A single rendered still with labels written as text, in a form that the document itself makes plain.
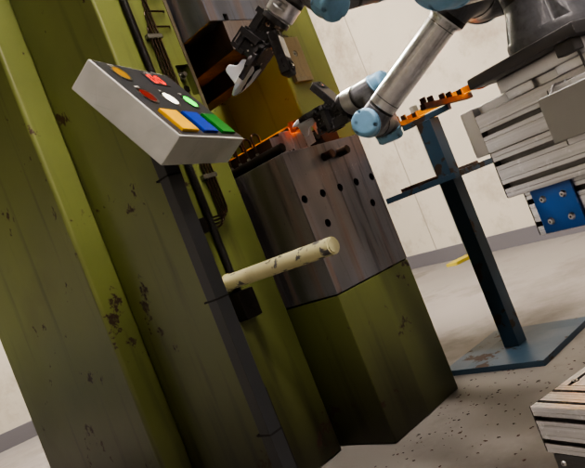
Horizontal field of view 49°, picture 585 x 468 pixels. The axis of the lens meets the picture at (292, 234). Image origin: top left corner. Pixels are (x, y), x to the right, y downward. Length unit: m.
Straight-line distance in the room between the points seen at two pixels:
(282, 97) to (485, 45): 2.61
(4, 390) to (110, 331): 3.18
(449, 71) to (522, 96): 3.85
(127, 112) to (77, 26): 0.69
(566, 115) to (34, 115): 1.72
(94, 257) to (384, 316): 0.96
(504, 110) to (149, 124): 0.72
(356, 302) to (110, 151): 0.88
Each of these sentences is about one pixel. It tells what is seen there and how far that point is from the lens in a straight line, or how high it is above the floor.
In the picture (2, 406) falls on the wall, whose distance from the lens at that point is 5.30.
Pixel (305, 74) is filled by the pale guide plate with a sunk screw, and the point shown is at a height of 1.21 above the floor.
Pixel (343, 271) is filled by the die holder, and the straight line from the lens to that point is 1.92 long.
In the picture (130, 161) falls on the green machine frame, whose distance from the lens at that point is 1.97.
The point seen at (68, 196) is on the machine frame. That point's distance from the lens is 2.21.
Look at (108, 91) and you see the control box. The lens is 1.47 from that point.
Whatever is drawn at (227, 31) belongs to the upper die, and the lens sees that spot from 2.05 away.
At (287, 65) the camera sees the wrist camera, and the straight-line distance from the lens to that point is 1.55.
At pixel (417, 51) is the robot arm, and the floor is 0.98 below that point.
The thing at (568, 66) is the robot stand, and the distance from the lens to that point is 1.13.
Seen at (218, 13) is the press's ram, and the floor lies 1.39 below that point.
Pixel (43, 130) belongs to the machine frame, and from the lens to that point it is 2.27.
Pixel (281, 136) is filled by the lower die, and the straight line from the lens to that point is 2.00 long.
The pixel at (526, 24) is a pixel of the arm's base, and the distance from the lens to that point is 1.16.
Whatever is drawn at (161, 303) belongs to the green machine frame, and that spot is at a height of 0.63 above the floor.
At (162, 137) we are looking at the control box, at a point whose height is 0.97.
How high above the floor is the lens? 0.67
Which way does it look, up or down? level
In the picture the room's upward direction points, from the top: 22 degrees counter-clockwise
